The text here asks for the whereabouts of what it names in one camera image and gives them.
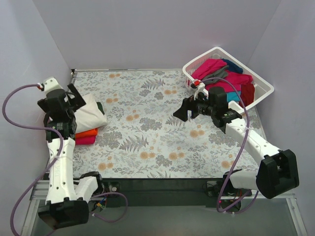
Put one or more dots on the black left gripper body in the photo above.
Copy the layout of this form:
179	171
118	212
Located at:
77	96

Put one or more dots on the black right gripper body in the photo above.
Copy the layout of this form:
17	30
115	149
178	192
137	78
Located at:
192	108

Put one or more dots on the white green raglan t-shirt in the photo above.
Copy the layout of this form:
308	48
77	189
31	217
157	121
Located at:
86	118

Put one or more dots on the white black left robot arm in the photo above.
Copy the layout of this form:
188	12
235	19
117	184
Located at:
66	202

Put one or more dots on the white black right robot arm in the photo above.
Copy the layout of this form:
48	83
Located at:
277	173

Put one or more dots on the teal shirt in basket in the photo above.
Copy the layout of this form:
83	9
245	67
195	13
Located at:
233	96

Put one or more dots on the grey shirt in basket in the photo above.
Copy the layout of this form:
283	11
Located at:
217	74

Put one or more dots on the magenta shirt in basket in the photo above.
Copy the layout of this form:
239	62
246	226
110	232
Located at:
208	67
236	79

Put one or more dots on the dark red shirt in basket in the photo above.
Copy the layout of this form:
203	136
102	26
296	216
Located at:
247	94

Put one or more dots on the navy blue shirt in basket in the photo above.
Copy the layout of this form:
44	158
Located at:
232	67

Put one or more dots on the folded orange t-shirt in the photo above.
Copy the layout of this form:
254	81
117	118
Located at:
88	133

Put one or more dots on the folded pink t-shirt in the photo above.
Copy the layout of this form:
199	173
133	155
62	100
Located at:
85	141

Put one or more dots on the white plastic laundry basket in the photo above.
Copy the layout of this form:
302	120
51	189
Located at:
262	87

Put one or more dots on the floral patterned table mat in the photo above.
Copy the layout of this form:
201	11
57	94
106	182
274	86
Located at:
142	138

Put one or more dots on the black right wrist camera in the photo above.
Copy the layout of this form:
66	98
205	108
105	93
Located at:
199	86

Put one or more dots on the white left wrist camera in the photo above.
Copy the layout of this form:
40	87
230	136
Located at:
49	85

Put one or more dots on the black metal base rail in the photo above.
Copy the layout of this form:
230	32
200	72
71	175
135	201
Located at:
161	192

